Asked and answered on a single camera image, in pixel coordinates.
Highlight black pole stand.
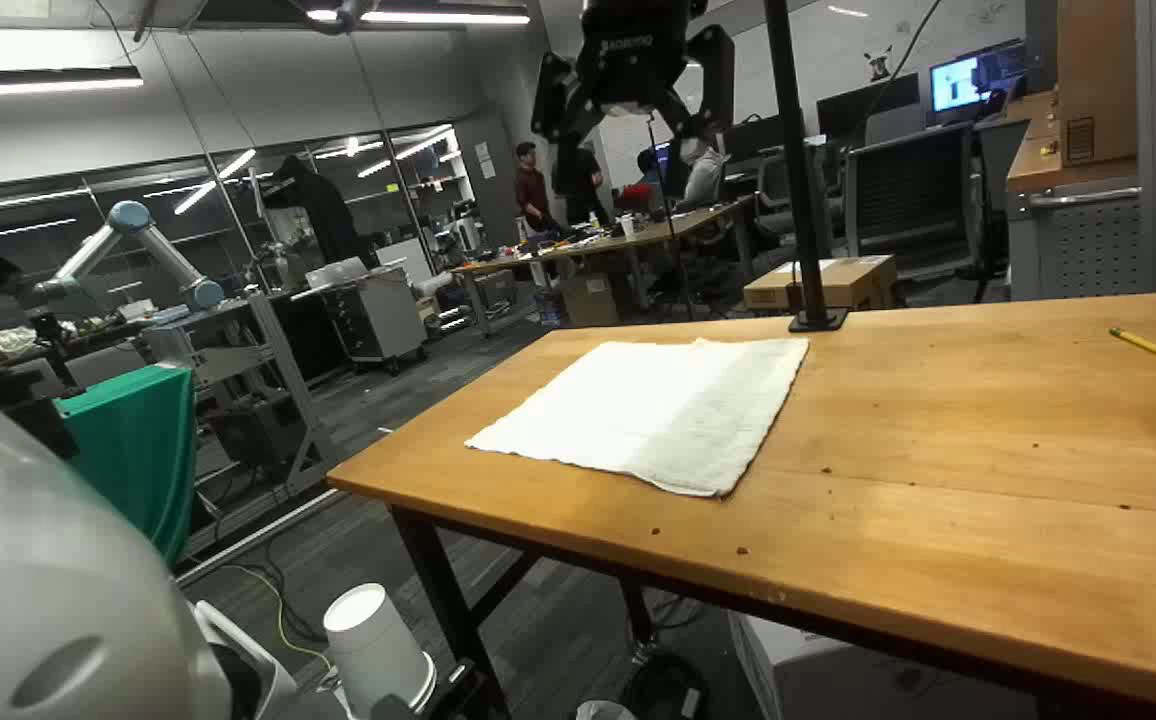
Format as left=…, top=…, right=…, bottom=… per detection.
left=759, top=0, right=853, bottom=335

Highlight lit computer monitor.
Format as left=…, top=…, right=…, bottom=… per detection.
left=929, top=48, right=1029, bottom=122

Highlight white cylindrical bin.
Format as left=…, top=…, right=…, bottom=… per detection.
left=321, top=581, right=439, bottom=718

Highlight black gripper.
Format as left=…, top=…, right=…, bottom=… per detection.
left=571, top=0, right=710, bottom=114

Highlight small cardboard box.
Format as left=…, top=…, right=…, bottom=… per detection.
left=558, top=274, right=627, bottom=327

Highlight ceiling strip light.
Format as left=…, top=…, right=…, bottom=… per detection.
left=303, top=3, right=536, bottom=31
left=0, top=67, right=148, bottom=101

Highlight person in white top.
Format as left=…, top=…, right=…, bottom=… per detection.
left=672, top=125, right=728, bottom=212

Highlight black crate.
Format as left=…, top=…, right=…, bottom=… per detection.
left=849, top=125, right=982, bottom=269

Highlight wooden table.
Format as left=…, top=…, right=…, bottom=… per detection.
left=388, top=503, right=1156, bottom=720

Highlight green cloth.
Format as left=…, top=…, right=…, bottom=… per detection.
left=50, top=362, right=198, bottom=565

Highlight white equipment cart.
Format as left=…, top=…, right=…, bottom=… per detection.
left=331, top=263, right=432, bottom=370

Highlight large cardboard box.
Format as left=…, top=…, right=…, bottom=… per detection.
left=1050, top=0, right=1156, bottom=172

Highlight light wooden box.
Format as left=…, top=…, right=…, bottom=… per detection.
left=739, top=252, right=901, bottom=318

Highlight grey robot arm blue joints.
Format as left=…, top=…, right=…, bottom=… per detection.
left=33, top=195, right=229, bottom=318

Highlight dark hanging jacket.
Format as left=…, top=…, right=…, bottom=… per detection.
left=268, top=153, right=378, bottom=274

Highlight long wooden desk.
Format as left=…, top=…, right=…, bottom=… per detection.
left=453, top=195, right=759, bottom=327

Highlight grey metal cabinet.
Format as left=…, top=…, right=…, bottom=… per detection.
left=1008, top=177, right=1156, bottom=302

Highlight white cloth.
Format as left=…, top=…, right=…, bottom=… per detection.
left=465, top=334, right=816, bottom=503

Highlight metal equipment rack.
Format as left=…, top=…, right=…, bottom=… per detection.
left=172, top=292, right=338, bottom=535

